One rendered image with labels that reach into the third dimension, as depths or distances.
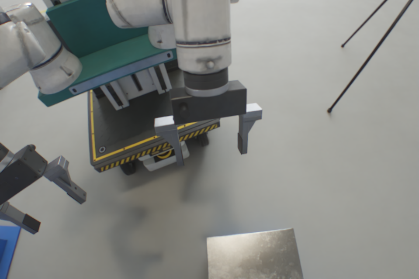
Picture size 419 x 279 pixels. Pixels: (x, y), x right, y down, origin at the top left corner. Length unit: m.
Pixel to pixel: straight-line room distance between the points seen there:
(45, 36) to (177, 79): 0.73
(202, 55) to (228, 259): 0.87
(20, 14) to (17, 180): 0.50
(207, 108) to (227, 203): 0.89
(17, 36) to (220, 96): 0.40
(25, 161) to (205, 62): 0.34
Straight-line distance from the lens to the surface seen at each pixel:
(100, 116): 1.28
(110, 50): 0.93
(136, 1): 0.44
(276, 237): 1.04
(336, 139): 1.50
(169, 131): 0.38
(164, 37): 0.79
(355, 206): 1.38
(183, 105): 0.33
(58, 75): 0.85
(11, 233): 1.80
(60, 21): 0.92
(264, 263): 1.03
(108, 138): 1.16
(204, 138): 1.20
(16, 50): 0.52
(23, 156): 0.44
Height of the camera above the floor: 1.17
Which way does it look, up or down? 56 degrees down
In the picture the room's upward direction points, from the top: 9 degrees counter-clockwise
